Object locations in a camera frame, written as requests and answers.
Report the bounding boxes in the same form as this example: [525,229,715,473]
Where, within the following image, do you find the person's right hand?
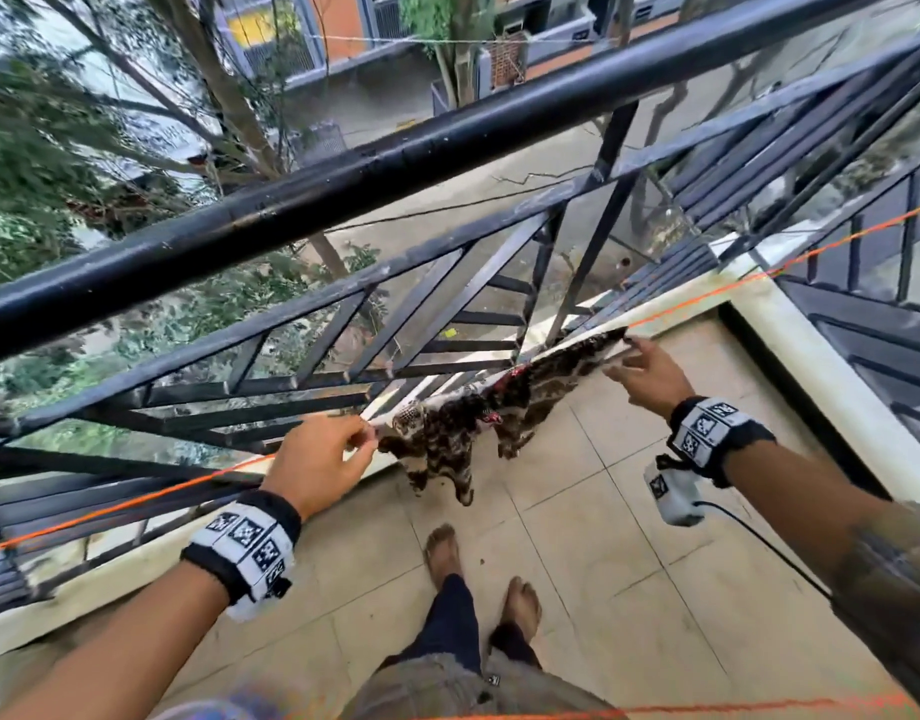
[604,335,698,422]

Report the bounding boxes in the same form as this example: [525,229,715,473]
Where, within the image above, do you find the person's left hand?
[261,414,380,522]

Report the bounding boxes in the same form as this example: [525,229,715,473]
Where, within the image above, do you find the brown patterned cloth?
[376,327,630,508]

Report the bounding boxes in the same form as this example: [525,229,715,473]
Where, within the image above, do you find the person's left forearm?
[0,560,232,720]

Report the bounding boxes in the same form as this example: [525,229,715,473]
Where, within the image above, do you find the person's right forearm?
[722,440,892,587]

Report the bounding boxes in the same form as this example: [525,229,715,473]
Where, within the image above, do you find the marker-printed right wristband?
[666,397,777,490]

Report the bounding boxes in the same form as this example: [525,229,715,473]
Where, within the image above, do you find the marker-printed wristband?
[666,397,777,490]
[181,489,303,623]

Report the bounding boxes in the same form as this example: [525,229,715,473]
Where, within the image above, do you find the person's left foot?
[424,523,463,591]

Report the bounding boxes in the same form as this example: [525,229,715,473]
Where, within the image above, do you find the person's foot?
[424,523,463,591]
[501,577,543,642]

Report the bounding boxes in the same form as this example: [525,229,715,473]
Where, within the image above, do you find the marker-printed left wristband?
[181,489,303,623]

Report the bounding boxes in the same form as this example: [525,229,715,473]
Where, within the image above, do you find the orange clothesline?
[0,199,920,557]

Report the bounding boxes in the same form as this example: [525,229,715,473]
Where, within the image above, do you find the dark blue trousers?
[381,573,543,677]

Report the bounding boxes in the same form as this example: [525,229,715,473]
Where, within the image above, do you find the person's right foot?
[501,577,543,642]

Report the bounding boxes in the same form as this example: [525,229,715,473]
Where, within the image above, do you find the black metal side railing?
[775,145,920,462]

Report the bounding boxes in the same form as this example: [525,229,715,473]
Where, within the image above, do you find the black metal balcony railing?
[0,0,920,623]

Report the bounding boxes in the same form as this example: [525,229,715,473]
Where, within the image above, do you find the olive checked shirt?
[340,502,920,720]

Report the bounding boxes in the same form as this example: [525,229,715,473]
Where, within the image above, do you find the small slender tree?
[398,0,500,107]

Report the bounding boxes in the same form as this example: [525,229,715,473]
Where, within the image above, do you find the large leafy tree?
[0,0,389,451]

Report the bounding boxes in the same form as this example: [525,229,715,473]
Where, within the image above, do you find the grey and orange building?
[214,0,693,94]

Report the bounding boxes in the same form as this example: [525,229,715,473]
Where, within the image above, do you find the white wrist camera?
[643,455,708,528]

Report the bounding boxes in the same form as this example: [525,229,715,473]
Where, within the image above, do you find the thin black cable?
[692,500,833,599]

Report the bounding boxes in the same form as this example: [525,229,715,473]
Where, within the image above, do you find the black overhead wire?
[325,166,596,235]

